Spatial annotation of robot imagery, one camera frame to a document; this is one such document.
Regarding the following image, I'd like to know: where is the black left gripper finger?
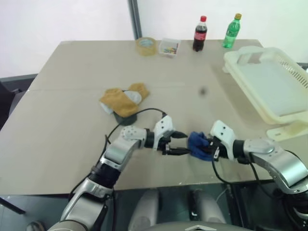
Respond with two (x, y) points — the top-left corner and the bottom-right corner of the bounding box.
(171, 130), (189, 140)
(167, 147), (191, 156)

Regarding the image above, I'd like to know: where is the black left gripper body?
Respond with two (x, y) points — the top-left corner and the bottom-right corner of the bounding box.
(159, 136), (177, 156)

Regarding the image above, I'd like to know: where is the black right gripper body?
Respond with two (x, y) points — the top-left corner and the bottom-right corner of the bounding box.
(206, 136), (221, 161)

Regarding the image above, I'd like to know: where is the blue cloth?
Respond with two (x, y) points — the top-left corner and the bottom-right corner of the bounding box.
(187, 131), (215, 161)

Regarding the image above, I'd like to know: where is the cream plastic basket tray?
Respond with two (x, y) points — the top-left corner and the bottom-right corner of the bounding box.
(223, 46), (308, 125)

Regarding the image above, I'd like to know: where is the clear box of coloured clips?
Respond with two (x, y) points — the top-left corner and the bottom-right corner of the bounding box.
(158, 38), (181, 58)

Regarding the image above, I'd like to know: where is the dark green cloth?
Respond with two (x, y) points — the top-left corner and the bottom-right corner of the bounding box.
(113, 111), (139, 126)

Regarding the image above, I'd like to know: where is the yellow cloth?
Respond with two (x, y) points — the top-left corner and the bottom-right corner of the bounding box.
(100, 88), (139, 118)
(127, 82), (150, 104)

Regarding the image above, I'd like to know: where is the grey rounded leg cover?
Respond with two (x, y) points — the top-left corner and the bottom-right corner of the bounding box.
(127, 190), (161, 231)
(191, 189), (227, 231)

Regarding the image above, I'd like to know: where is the grey curved body shell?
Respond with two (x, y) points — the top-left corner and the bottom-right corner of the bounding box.
(144, 222), (244, 231)

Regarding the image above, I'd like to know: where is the clear packing tape roll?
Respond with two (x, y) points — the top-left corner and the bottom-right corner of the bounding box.
(135, 37), (159, 57)

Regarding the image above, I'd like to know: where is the cola bottle with red cap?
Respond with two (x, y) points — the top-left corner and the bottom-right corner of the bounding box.
(192, 15), (208, 52)

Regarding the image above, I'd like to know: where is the green bottle with yellow cap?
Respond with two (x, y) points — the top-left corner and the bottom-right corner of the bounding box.
(221, 13), (243, 49)

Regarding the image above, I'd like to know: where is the grey metal pole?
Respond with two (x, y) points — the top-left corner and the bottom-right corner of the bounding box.
(128, 0), (143, 40)

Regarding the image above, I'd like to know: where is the dark grey furniture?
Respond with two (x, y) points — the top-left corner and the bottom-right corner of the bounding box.
(0, 73), (39, 132)

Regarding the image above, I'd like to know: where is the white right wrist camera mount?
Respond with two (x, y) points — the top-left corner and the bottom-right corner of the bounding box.
(208, 120), (238, 161)

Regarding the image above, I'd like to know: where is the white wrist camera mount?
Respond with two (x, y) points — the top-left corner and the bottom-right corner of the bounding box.
(208, 120), (238, 161)
(153, 115), (176, 151)

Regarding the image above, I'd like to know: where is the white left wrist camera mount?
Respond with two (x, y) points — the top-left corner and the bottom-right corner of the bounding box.
(153, 115), (176, 151)

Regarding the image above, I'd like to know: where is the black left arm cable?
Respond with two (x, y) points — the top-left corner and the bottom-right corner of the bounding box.
(104, 108), (168, 154)

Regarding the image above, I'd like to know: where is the thin white cable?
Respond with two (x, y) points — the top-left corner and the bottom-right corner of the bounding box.
(216, 187), (229, 203)

